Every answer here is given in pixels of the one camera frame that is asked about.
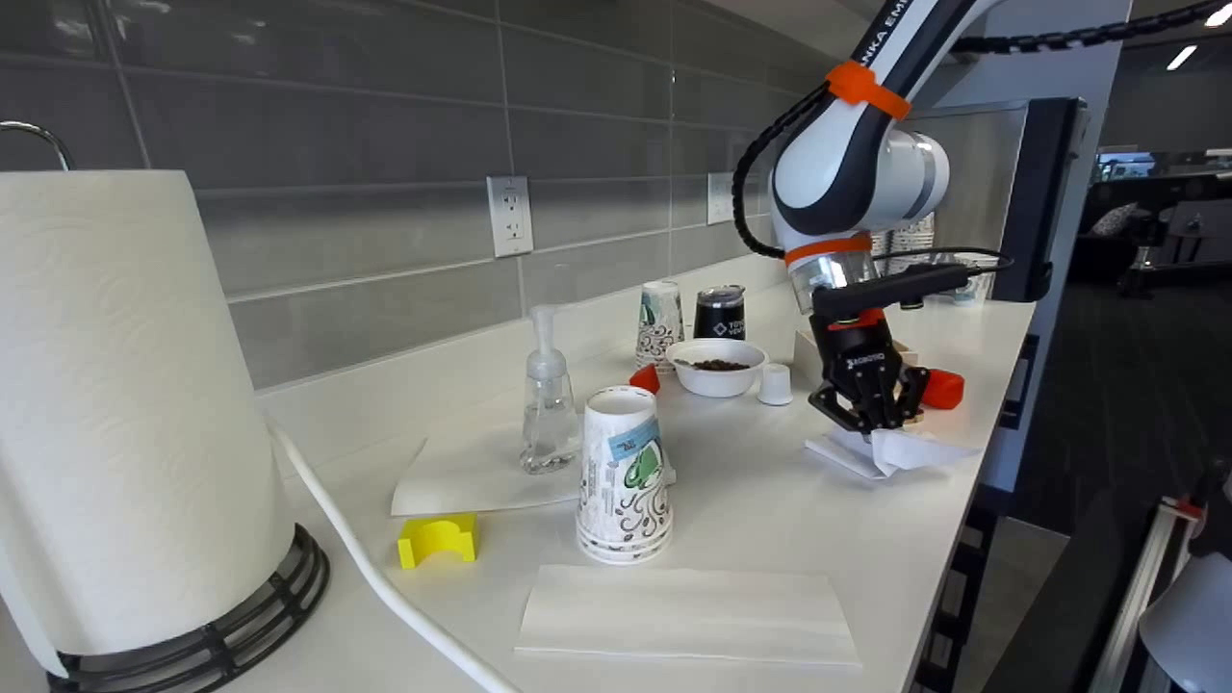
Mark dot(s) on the white napkin under bottle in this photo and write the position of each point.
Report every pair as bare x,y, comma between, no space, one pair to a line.
480,476

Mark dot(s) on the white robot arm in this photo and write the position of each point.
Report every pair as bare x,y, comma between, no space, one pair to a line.
827,179

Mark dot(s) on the white paper towel roll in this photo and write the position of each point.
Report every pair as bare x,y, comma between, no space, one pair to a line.
137,476

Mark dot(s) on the clear glass bottle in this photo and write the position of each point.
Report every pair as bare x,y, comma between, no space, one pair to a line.
549,409

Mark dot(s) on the small red object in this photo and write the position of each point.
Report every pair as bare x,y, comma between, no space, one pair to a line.
647,378

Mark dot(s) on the white wall outlet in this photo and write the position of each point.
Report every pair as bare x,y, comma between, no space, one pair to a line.
719,198
510,219

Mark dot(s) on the black monitor panel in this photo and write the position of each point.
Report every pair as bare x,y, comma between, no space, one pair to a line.
1036,152

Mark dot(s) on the white bowl with spoon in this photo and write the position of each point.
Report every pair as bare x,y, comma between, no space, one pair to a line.
715,366

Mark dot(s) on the yellow plastic block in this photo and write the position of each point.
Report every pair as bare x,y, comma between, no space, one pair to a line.
431,538

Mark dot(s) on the printed paper cup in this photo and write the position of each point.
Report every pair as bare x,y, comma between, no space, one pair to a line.
626,509

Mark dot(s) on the black wire towel holder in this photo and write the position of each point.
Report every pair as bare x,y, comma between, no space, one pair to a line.
216,654

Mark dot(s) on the printed cup by wall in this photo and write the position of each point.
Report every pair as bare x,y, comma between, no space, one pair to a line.
661,319

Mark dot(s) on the white napkin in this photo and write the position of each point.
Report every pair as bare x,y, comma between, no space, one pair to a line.
687,614
884,458
480,476

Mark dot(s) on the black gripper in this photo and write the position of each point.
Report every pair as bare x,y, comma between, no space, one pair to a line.
862,378

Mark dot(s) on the black tumbler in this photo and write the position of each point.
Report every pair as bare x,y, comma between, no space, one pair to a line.
719,315

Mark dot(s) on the small white cap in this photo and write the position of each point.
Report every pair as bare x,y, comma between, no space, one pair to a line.
776,388

